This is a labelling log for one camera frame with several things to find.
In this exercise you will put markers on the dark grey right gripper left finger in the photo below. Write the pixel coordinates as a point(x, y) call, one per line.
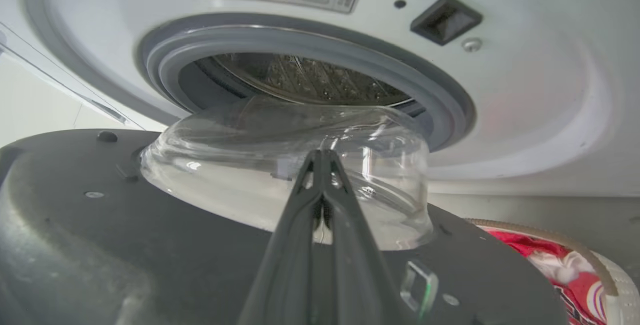
point(287, 260)

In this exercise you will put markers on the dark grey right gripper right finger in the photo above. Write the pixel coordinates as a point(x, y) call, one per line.
point(357, 265)

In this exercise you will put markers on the grey washing machine door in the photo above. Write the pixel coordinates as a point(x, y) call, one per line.
point(125, 245)

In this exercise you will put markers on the steel washing machine drum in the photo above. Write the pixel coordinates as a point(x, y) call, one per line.
point(310, 80)

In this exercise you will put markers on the grey rubber door gasket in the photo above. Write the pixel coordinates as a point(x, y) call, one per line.
point(440, 95)

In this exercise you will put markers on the white washing machine body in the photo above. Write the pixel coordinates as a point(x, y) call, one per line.
point(525, 115)

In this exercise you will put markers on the black door latch socket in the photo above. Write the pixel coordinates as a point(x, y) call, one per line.
point(446, 19)

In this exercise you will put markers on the red and white clothing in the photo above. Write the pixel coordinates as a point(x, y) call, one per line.
point(570, 275)

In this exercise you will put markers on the white laundry basket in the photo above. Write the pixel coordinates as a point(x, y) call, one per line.
point(622, 290)

